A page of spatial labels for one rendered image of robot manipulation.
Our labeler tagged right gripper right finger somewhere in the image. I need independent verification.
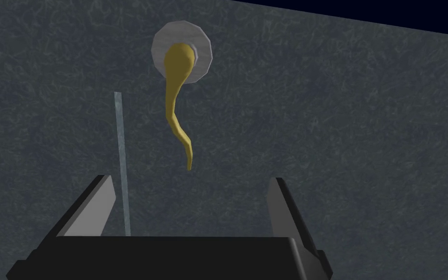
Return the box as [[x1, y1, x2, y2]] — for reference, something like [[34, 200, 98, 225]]
[[266, 176, 322, 257]]

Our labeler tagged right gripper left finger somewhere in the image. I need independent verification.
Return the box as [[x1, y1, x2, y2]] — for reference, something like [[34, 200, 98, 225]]
[[47, 174, 117, 238]]

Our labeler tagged yellow and grey door handle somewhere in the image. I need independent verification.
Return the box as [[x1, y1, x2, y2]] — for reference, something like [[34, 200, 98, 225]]
[[151, 20, 213, 172]]

